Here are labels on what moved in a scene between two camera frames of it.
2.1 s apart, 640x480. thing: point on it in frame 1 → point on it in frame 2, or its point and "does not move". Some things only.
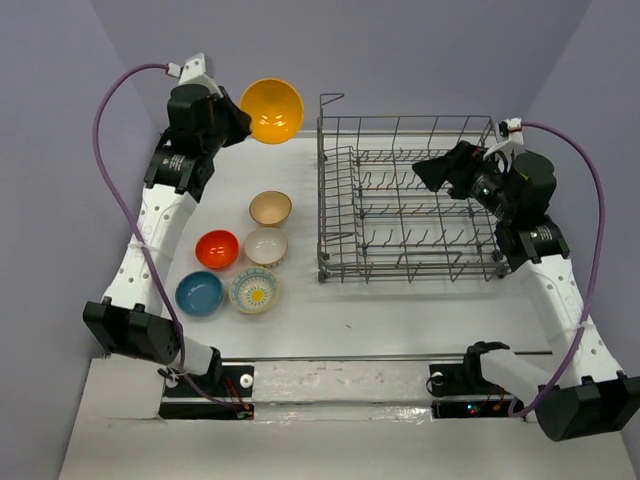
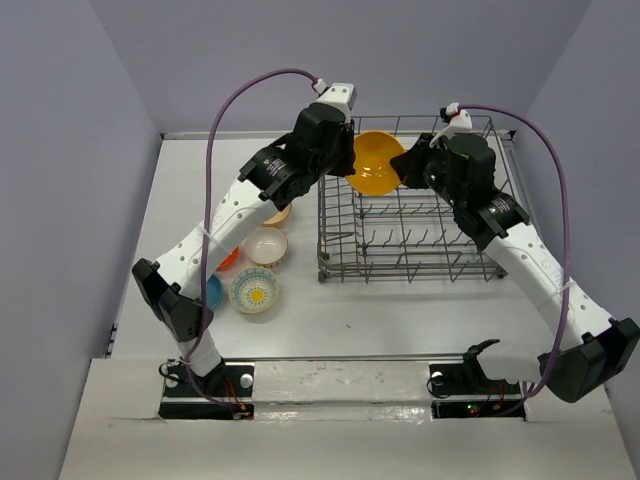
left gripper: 239,119 → 347,167
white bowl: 266,247 does not move
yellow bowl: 276,109 → 373,174
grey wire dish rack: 379,221 does not move
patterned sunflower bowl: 254,289 does not move
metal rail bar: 362,357 does not move
